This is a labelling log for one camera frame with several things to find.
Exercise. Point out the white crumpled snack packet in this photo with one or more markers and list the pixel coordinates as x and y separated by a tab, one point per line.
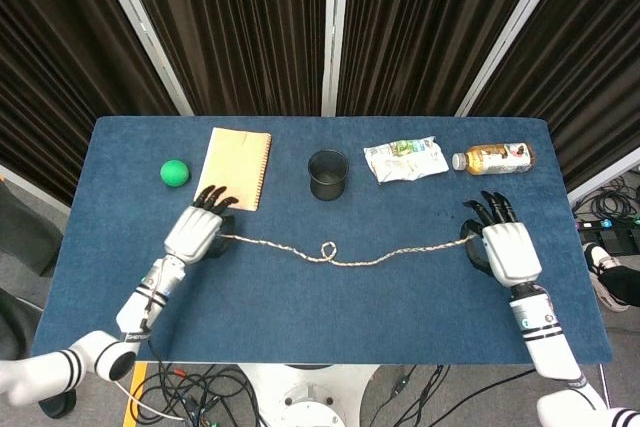
405	164

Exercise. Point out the beige spiral notebook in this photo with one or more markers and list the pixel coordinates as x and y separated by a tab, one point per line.
235	157

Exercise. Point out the brown drink plastic bottle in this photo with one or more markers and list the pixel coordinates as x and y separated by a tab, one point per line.
495	159

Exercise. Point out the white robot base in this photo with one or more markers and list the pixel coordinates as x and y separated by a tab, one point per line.
310	397

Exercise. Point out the black caster foot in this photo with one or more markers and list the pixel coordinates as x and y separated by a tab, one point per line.
57	407

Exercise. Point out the blue table mat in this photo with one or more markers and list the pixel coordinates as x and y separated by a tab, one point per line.
325	312

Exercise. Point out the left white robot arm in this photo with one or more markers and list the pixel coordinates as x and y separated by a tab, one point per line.
135	309

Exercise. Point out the white sneaker with black leg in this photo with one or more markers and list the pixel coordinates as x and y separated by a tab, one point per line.
600	267

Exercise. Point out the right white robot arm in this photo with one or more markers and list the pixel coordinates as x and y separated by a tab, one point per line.
547	342

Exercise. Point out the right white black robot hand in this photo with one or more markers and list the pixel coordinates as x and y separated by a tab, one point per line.
510	252

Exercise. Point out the dark brown pleated curtain panel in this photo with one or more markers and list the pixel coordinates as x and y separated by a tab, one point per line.
425	27
60	72
585	72
235	27

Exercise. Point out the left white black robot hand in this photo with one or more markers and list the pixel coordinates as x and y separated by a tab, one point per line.
195	232

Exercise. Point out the black power strip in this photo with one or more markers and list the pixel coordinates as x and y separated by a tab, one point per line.
607	234

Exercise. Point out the grey metal partition post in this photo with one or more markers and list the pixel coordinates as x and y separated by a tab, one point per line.
332	27
145	32
510	32

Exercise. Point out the black cylindrical cup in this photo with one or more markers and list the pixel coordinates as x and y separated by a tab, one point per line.
327	187

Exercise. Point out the green ball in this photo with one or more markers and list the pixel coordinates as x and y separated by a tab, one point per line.
175	173

